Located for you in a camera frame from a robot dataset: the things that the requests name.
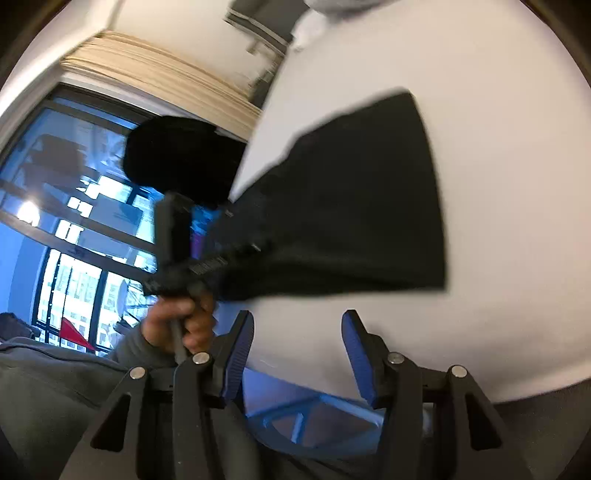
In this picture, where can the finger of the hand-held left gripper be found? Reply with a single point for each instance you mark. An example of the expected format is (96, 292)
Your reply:
(205, 230)

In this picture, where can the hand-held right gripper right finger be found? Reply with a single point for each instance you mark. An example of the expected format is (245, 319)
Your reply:
(358, 360)

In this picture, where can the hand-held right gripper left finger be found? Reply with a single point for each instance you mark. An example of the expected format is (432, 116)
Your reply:
(238, 360)

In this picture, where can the black denim pants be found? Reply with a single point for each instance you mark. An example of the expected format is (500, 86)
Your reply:
(351, 207)

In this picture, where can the person's left forearm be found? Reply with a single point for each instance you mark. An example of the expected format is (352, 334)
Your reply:
(55, 392)

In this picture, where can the person's left hand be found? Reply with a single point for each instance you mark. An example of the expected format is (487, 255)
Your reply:
(159, 325)

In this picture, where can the large window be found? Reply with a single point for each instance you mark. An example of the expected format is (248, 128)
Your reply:
(55, 184)

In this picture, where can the cream curtain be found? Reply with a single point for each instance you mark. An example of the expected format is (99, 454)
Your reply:
(161, 69)

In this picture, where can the grey padded headboard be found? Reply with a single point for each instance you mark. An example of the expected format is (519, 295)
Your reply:
(263, 25)

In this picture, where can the white pillow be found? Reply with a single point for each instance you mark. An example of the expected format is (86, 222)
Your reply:
(309, 30)

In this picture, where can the bed with white sheet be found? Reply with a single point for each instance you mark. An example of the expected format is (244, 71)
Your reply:
(508, 184)

